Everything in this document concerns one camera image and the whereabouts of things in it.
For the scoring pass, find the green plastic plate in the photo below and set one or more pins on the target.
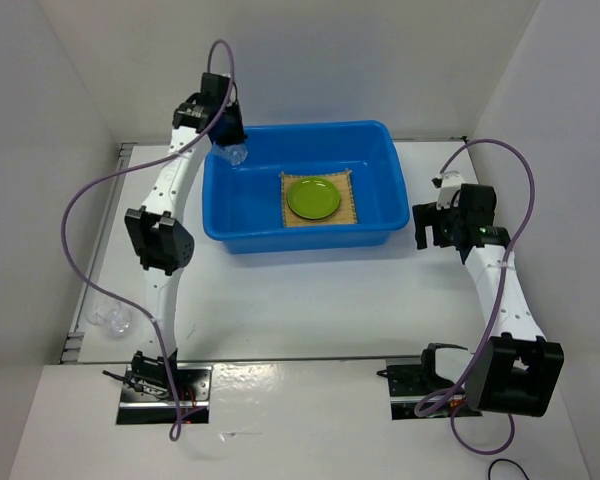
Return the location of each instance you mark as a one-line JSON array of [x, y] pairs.
[[313, 198]]

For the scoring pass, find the bamboo placemat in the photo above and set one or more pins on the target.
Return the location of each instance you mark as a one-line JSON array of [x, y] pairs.
[[345, 214]]

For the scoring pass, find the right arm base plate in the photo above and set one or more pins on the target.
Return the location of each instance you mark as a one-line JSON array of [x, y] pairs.
[[407, 384]]

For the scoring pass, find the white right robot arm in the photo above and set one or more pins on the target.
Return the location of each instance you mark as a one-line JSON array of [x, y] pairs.
[[514, 370]]

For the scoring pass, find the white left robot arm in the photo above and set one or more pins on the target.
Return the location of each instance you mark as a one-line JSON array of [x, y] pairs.
[[208, 118]]

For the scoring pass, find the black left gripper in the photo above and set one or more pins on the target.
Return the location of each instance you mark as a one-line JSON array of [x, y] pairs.
[[237, 135]]

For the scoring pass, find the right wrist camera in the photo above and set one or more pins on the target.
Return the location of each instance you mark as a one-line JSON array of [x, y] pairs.
[[448, 185]]

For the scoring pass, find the clear plastic cup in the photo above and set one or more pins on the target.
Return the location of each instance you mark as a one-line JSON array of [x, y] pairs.
[[234, 154], [112, 316]]

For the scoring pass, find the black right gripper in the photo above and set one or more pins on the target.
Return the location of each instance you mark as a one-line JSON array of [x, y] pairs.
[[426, 215]]

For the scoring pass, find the blue plastic bin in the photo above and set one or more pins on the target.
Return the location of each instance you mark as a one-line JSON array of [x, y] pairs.
[[242, 206]]

